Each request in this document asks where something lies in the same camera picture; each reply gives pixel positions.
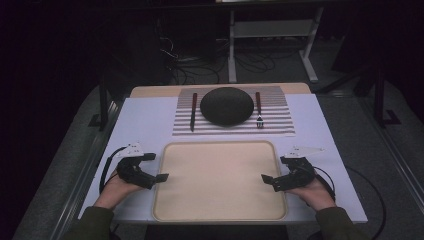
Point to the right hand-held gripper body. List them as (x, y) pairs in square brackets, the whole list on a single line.
[(300, 175)]

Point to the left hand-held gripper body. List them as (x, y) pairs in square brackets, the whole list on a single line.
[(133, 171)]

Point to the beige tray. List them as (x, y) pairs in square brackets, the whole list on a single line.
[(220, 181)]

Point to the dark round plate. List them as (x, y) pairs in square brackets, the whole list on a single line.
[(226, 106)]

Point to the person's right hand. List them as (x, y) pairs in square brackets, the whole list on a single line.
[(315, 195)]

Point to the person's left hand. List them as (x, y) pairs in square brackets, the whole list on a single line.
[(115, 193)]

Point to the striped woven placemat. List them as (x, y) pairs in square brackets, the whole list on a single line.
[(186, 125)]

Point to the black metal stand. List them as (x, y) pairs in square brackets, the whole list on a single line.
[(104, 100), (379, 96)]

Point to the grey metal rail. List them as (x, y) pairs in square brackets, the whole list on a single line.
[(400, 163), (75, 203)]

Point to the white metal desk frame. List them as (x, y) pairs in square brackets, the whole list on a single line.
[(271, 29)]

